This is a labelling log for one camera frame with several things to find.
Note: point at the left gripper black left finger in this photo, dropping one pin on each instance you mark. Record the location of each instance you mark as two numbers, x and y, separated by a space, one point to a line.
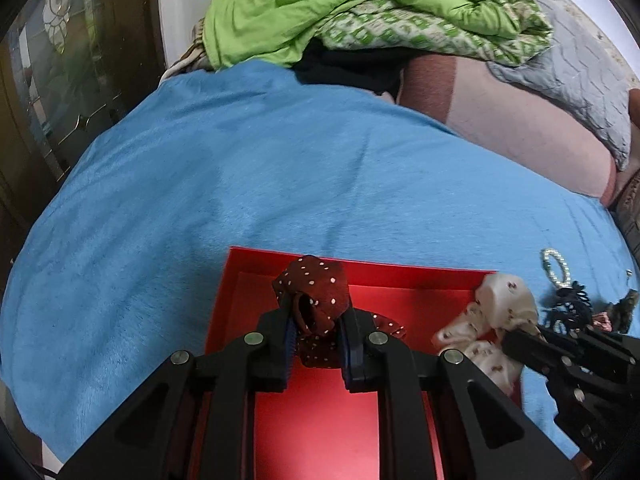
194 416

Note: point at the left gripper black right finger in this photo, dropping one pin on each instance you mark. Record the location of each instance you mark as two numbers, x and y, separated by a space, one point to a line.
441 416

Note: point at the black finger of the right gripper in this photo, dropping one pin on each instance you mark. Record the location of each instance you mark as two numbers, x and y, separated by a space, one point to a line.
545 354
594 342

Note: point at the black plastic hair comb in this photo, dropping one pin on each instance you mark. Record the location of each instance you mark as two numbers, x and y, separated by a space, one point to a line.
572 310

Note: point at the white patterned scrunchie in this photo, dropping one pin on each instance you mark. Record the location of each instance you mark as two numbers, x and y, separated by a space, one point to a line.
501 304

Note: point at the white pearl bracelet green bead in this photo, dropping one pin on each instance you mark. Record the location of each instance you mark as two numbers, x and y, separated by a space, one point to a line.
556 268

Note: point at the red tray box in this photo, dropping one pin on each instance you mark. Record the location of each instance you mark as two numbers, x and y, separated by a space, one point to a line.
315 428

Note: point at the red white-dotted scrunchie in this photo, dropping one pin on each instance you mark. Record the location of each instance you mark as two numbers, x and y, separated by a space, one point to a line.
314 294

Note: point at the red gingham scrunchie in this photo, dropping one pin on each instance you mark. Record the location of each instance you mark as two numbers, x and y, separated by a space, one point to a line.
601 321

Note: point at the black organza scrunchie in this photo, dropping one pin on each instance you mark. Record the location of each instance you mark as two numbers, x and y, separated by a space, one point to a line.
620 314

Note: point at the striped floral headboard cushion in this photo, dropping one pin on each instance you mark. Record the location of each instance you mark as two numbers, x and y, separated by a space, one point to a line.
626 203

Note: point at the blue fleece blanket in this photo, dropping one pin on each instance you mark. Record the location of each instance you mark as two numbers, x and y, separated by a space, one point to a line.
123 266

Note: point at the pink bolster pillow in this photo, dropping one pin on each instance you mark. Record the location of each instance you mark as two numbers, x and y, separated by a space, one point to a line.
462 94

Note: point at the grey quilted pillow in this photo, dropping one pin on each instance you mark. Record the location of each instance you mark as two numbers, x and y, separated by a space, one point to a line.
578 75

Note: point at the green quilted comforter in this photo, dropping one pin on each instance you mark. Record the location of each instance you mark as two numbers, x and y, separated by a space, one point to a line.
507 32

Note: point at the wooden glass-panel door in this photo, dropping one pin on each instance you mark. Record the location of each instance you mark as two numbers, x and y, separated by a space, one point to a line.
70 69

